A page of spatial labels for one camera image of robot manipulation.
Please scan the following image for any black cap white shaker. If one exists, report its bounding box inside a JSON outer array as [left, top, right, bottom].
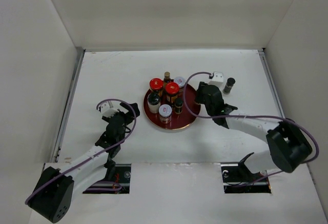
[[147, 92, 161, 114]]

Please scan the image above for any red lid sauce jar back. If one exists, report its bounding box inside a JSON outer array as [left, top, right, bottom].
[[165, 82, 179, 106]]

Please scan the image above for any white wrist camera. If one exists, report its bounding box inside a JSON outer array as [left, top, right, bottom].
[[208, 71, 224, 88], [96, 101, 119, 117]]

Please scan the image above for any red lid sauce jar front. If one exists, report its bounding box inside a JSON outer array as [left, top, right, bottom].
[[149, 78, 163, 97]]

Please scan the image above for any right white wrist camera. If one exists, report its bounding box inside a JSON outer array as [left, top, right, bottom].
[[208, 71, 224, 88]]

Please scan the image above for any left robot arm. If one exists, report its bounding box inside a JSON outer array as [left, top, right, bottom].
[[25, 99, 140, 223]]

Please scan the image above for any red lid sauce jar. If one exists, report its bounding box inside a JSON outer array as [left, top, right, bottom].
[[165, 82, 179, 106], [149, 78, 163, 97]]

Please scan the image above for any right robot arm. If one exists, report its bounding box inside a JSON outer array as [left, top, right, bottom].
[[195, 82, 313, 181]]

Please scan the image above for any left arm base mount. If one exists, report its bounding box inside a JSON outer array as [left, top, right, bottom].
[[83, 160, 132, 194]]

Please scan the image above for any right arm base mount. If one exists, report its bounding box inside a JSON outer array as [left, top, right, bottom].
[[220, 153, 271, 194]]

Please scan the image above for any white lid sauce jar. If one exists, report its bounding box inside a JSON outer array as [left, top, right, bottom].
[[174, 76, 186, 95], [158, 104, 172, 124]]

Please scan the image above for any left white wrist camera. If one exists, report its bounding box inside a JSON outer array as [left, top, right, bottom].
[[96, 101, 119, 117]]

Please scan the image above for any yellow label oil bottle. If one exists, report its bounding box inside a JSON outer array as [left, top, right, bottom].
[[163, 71, 171, 84]]

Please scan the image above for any red round tray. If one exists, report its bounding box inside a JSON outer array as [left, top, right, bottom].
[[143, 84, 201, 130]]

